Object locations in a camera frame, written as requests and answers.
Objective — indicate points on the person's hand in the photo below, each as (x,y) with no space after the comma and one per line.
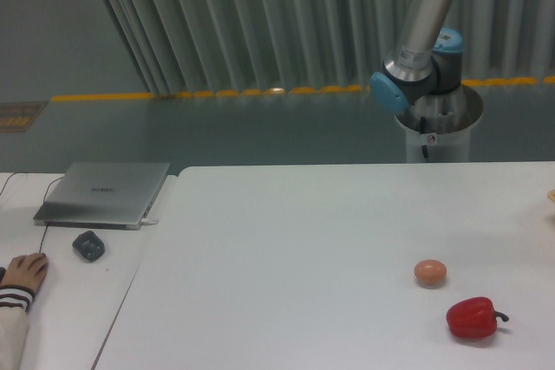
(21,273)

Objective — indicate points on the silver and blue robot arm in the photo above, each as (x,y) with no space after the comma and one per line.
(413,68)

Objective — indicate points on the white usb dongle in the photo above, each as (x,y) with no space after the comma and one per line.
(149,221)

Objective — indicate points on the red bell pepper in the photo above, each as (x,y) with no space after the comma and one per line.
(474,318)

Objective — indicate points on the small black plastic device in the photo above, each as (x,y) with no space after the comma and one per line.
(89,246)

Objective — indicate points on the white pleated curtain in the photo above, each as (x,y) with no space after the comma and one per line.
(219,46)

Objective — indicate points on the silver closed laptop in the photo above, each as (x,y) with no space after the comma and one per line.
(108,195)

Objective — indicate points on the woven basket edge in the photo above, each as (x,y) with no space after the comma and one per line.
(551,195)

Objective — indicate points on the brown egg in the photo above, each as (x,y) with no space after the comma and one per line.
(430,272)

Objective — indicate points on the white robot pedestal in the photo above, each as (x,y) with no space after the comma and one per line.
(438,127)

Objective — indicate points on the white striped sleeve forearm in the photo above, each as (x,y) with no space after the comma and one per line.
(15,302)

